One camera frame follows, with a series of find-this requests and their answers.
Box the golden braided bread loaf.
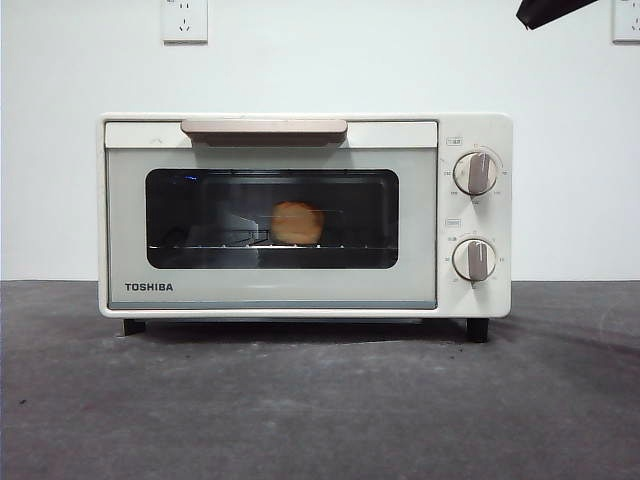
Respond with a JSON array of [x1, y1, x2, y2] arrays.
[[270, 200, 327, 246]]

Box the oven knob with narrow dial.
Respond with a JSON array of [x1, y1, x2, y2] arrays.
[[451, 238, 498, 282]]

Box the metal wire oven rack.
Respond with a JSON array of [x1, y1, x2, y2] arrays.
[[147, 227, 399, 251]]

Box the glass oven door with handle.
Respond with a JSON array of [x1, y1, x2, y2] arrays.
[[104, 118, 440, 310]]

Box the white wall socket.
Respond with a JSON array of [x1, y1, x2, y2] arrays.
[[160, 0, 209, 45], [612, 0, 640, 44]]

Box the cream Toshiba toaster oven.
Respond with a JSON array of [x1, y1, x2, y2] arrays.
[[96, 111, 515, 344]]

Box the oven knob with wide dial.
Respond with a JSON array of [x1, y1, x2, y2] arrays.
[[452, 152, 500, 196]]

